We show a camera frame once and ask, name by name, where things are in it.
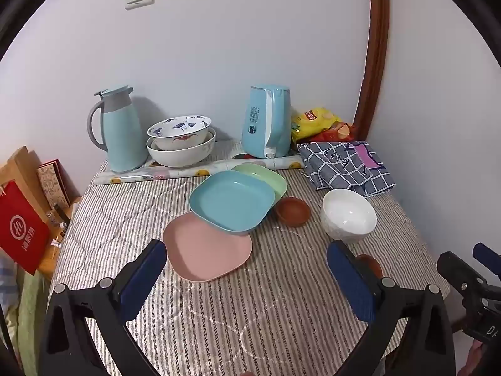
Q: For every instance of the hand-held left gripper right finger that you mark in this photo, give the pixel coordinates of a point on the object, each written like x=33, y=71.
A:
x=348, y=282

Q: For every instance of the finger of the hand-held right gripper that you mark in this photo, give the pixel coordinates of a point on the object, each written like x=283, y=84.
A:
x=462, y=274
x=487, y=256

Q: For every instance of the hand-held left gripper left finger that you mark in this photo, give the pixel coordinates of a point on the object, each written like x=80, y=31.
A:
x=143, y=278

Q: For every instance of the small brown bowl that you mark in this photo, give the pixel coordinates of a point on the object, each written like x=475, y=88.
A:
x=293, y=211
x=372, y=264

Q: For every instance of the pink square plate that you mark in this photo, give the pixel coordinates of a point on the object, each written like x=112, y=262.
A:
x=207, y=250

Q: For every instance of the white ceramic bowl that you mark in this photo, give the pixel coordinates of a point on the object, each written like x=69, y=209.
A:
x=348, y=211

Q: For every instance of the blue square plate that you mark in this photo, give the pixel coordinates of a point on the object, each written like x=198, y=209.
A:
x=231, y=199

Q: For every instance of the green square plate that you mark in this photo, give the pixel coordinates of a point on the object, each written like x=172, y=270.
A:
x=270, y=182

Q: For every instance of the person's right hand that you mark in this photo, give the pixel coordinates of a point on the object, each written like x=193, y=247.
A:
x=475, y=358

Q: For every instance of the wooden side table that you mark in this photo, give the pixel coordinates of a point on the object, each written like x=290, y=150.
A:
x=49, y=262

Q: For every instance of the grey striped tablecloth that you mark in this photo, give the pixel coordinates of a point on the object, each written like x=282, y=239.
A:
x=254, y=313

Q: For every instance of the patterned paper roll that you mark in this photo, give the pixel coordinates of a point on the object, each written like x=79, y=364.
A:
x=164, y=172

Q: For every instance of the folded grey checked cloth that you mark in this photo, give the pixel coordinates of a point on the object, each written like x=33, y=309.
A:
x=340, y=172

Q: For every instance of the green cloth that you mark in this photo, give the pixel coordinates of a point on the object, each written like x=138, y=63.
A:
x=31, y=321

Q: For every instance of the large white bowl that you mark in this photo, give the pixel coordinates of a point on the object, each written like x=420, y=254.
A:
x=180, y=157

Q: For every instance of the red cardboard box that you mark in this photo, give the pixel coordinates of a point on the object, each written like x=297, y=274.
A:
x=23, y=227

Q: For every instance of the patterned beige box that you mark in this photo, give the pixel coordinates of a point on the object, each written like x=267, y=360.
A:
x=51, y=184

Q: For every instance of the patterned porcelain bowl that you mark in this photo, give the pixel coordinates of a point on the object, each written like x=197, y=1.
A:
x=176, y=140

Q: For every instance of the light blue thermos jug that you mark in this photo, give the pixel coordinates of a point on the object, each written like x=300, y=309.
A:
x=121, y=137

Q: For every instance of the red chips bag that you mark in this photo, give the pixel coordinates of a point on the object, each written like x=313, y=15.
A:
x=340, y=132

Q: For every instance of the yellow chips bag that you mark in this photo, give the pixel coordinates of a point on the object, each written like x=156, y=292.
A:
x=317, y=119

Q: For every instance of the light blue electric kettle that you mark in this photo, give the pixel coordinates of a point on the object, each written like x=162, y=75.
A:
x=258, y=125

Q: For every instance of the brown wooden door frame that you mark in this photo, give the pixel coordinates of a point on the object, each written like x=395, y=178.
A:
x=377, y=47

